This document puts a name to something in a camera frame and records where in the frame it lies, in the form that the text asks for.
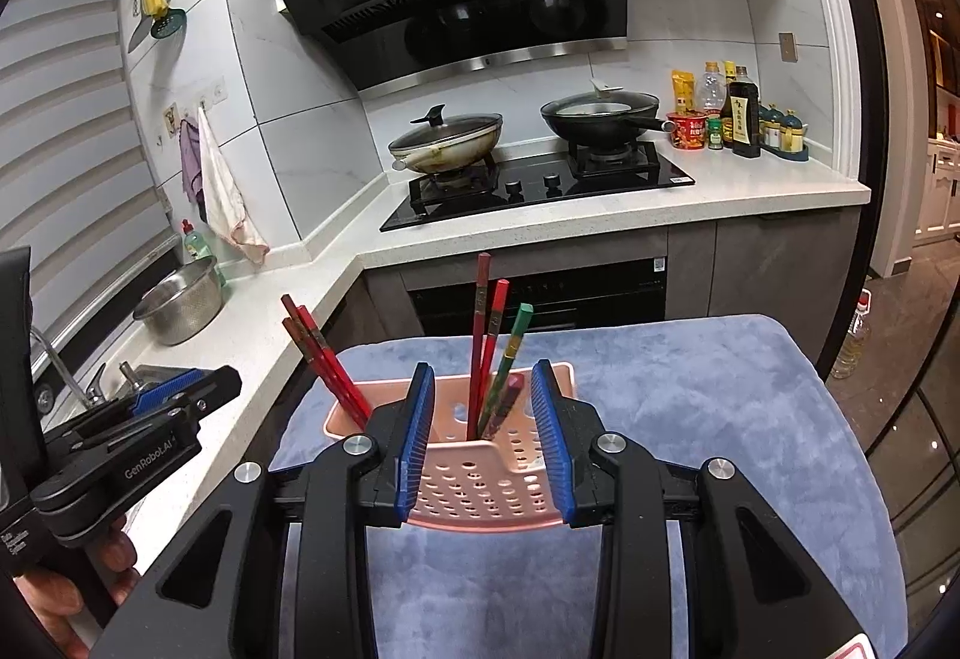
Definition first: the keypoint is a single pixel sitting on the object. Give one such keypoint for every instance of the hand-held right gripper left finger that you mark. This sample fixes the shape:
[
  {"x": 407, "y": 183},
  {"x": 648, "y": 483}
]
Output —
[{"x": 416, "y": 441}]

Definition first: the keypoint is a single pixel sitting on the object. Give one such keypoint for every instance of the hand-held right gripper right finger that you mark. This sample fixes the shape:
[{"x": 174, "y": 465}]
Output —
[{"x": 551, "y": 441}]

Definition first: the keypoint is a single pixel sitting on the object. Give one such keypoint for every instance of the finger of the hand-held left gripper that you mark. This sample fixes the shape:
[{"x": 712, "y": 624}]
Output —
[
  {"x": 169, "y": 387},
  {"x": 214, "y": 385}
]

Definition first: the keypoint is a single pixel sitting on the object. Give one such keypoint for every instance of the dark red chopstick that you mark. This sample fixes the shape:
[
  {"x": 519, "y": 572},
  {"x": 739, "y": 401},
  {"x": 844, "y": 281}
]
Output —
[
  {"x": 480, "y": 299},
  {"x": 288, "y": 303},
  {"x": 291, "y": 329},
  {"x": 514, "y": 389}
]

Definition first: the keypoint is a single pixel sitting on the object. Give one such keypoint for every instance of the pink perforated chopstick holder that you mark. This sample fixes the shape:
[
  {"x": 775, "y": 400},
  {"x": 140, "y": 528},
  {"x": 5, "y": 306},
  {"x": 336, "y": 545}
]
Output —
[{"x": 480, "y": 486}]

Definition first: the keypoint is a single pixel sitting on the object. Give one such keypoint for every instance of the green chopstick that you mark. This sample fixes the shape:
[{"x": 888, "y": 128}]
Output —
[{"x": 519, "y": 329}]

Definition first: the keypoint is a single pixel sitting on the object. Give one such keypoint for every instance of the person's left hand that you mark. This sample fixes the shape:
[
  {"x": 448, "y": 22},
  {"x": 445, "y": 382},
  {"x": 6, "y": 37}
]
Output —
[{"x": 45, "y": 599}]

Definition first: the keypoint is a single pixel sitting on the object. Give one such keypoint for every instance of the steel sink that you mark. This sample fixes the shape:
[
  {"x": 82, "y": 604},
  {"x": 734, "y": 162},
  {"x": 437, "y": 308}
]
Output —
[{"x": 154, "y": 372}]

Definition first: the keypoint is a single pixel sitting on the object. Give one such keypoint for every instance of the small steel tap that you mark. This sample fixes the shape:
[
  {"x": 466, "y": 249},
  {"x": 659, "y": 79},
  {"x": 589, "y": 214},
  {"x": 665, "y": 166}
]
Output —
[{"x": 127, "y": 375}]

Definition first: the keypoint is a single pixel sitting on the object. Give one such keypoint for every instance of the steel kitchen faucet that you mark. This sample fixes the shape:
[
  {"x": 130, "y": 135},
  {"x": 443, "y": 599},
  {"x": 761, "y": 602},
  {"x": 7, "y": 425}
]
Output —
[{"x": 96, "y": 389}]

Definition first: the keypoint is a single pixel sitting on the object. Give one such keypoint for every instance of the steel colander pot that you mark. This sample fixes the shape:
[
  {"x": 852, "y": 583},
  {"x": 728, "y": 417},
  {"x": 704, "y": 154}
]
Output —
[{"x": 180, "y": 310}]

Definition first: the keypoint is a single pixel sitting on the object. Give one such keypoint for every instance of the green dish soap bottle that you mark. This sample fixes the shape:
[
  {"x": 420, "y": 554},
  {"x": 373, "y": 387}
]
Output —
[{"x": 196, "y": 245}]

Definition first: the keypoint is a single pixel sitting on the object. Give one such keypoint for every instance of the black built-in oven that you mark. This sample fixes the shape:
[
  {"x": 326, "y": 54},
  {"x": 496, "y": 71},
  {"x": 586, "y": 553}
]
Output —
[{"x": 600, "y": 295}]

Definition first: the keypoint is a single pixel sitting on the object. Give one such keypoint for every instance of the blue plush mat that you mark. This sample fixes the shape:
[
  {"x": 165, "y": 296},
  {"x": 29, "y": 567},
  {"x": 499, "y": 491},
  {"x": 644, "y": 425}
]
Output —
[{"x": 712, "y": 404}]

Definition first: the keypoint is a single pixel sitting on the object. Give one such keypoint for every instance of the white hanging towel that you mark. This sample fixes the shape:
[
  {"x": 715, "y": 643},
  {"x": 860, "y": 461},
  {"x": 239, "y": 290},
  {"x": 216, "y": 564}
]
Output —
[{"x": 221, "y": 194}]

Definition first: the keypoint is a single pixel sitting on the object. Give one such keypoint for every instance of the purple hanging cloth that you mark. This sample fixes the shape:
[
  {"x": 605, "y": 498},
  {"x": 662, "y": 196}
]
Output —
[{"x": 191, "y": 164}]

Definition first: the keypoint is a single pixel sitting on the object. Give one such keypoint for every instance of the black gas stove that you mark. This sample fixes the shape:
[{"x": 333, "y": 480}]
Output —
[{"x": 540, "y": 194}]

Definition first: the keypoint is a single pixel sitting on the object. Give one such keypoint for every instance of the white window blind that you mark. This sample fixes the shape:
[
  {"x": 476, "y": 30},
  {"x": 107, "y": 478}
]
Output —
[{"x": 67, "y": 141}]

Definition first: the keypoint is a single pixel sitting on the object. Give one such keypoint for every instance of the pan with glass lid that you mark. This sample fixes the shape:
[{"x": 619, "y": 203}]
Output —
[{"x": 450, "y": 141}]

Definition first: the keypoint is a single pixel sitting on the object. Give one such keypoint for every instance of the clear oil bottle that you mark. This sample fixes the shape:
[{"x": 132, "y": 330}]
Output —
[{"x": 851, "y": 348}]

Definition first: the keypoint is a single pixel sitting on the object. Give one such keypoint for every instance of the black wok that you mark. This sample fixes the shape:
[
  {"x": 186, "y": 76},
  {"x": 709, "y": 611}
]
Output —
[{"x": 600, "y": 122}]

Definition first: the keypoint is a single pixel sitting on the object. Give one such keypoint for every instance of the red instant noodle cup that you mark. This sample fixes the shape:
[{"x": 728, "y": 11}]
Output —
[{"x": 688, "y": 132}]

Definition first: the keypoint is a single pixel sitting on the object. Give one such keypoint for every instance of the small green jar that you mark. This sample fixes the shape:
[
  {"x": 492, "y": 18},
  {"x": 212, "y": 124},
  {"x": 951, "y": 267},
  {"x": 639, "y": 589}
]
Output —
[{"x": 715, "y": 135}]

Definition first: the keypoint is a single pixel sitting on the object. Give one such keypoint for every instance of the green slotted spoon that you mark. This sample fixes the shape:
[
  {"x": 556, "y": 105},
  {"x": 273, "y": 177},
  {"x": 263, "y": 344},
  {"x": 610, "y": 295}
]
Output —
[{"x": 166, "y": 23}]

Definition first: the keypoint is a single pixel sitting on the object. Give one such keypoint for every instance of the yellow seasoning packet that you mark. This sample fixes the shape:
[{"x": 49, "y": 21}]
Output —
[{"x": 682, "y": 92}]

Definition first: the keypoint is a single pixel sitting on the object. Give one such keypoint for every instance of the dark soy sauce bottle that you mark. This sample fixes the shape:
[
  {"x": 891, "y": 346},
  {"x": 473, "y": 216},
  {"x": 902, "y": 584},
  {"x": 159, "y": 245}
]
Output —
[{"x": 744, "y": 119}]

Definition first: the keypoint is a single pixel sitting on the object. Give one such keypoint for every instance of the clear plastic bottle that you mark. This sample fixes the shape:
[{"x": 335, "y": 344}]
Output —
[{"x": 710, "y": 92}]

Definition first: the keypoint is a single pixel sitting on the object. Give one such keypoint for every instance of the yellow hanging brush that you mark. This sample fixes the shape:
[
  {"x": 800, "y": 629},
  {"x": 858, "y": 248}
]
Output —
[{"x": 155, "y": 0}]

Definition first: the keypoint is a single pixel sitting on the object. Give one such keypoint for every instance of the yellow capped bottle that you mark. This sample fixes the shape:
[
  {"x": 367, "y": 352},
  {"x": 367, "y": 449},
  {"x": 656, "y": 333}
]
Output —
[{"x": 730, "y": 75}]

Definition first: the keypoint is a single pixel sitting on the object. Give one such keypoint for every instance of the white cabinet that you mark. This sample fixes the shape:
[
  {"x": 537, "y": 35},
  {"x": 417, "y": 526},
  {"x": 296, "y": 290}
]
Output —
[{"x": 937, "y": 209}]

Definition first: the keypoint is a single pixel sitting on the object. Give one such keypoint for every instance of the white wall outlet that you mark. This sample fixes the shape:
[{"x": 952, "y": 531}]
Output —
[{"x": 217, "y": 92}]

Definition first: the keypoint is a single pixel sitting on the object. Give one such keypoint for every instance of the grey wall switch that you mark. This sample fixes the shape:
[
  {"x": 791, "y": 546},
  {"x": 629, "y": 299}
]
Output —
[{"x": 787, "y": 47}]

